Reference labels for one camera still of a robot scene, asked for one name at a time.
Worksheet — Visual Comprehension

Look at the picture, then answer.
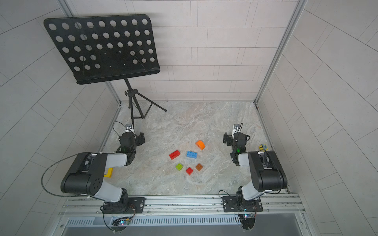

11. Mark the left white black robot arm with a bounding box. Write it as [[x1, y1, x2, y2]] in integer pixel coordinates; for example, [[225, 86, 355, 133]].
[[61, 131, 146, 214]]

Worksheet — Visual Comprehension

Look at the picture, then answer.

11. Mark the small yellow toy piece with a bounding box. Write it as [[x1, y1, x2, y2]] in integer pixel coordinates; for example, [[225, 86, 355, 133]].
[[259, 144, 269, 151]]

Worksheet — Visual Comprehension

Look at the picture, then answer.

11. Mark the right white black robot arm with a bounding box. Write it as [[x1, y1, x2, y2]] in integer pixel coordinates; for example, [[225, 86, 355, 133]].
[[223, 132, 288, 204]]

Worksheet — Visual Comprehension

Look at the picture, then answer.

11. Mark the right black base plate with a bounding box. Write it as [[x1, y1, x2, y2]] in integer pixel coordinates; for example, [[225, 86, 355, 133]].
[[221, 195, 263, 213]]

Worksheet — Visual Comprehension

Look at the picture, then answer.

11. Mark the yellow triangular plastic piece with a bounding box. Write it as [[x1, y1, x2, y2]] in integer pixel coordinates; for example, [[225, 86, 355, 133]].
[[104, 168, 113, 178]]

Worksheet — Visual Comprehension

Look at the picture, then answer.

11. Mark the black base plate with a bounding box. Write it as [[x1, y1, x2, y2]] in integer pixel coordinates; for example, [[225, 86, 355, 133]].
[[100, 197, 146, 214], [221, 195, 263, 213]]

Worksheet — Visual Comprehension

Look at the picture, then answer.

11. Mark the green 2x2 lego brick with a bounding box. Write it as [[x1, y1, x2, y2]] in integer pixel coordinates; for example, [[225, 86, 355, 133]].
[[176, 163, 183, 171]]

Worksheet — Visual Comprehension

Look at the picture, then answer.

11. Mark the blue 2x4 lego brick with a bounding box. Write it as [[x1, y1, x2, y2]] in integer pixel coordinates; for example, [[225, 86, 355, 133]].
[[186, 151, 198, 159]]

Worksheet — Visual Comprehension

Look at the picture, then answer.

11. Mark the black perforated music stand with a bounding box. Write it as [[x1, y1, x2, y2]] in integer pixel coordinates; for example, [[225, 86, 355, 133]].
[[43, 14, 160, 119]]

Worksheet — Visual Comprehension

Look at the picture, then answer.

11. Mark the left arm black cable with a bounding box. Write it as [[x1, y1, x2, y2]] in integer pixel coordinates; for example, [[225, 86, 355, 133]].
[[41, 152, 98, 198]]

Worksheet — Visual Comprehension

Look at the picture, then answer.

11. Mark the aluminium mounting rail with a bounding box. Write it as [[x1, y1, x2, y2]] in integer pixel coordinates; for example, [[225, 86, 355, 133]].
[[58, 193, 306, 219]]

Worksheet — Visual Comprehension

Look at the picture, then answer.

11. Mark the brown 2x2 lego brick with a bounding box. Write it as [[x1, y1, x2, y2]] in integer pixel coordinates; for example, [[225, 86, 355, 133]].
[[195, 163, 203, 172]]

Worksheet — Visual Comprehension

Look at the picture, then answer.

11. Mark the orange half-round lego piece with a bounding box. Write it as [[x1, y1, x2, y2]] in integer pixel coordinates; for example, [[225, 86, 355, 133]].
[[195, 140, 206, 150]]

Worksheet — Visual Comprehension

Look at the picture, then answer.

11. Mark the right controller circuit board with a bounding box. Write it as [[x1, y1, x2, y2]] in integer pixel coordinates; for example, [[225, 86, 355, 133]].
[[238, 213, 256, 230]]

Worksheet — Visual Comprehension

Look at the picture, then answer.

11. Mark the left controller circuit board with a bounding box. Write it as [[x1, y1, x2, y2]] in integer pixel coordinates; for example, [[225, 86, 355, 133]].
[[111, 217, 132, 232]]

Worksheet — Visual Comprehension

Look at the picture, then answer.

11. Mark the controller circuit board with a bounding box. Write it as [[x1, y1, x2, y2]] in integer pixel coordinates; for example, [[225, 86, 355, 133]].
[[111, 217, 132, 232], [238, 213, 256, 230]]

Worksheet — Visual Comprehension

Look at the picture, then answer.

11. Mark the red 2x4 lego brick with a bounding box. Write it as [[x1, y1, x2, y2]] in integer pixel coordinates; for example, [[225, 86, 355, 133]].
[[169, 150, 181, 160]]

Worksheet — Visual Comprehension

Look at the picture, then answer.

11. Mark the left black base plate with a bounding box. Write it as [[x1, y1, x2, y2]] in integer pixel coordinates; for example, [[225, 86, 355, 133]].
[[100, 197, 146, 214]]

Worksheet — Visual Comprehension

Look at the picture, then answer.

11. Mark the red 2x2 lego brick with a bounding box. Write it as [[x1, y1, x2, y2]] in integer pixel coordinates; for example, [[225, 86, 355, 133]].
[[186, 167, 194, 176]]

